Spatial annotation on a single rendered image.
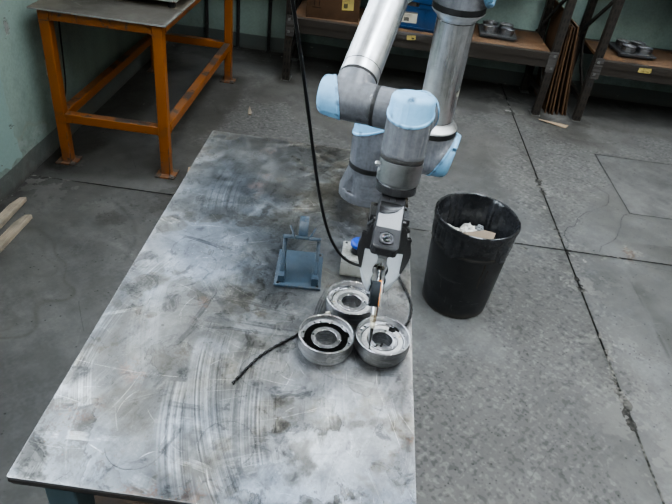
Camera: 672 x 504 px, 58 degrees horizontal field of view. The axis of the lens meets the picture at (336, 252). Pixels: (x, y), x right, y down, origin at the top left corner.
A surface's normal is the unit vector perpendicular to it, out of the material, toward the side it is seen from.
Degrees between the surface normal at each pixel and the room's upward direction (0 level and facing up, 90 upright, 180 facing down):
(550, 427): 0
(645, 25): 90
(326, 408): 0
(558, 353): 0
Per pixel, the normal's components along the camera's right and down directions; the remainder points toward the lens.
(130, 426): 0.11, -0.80
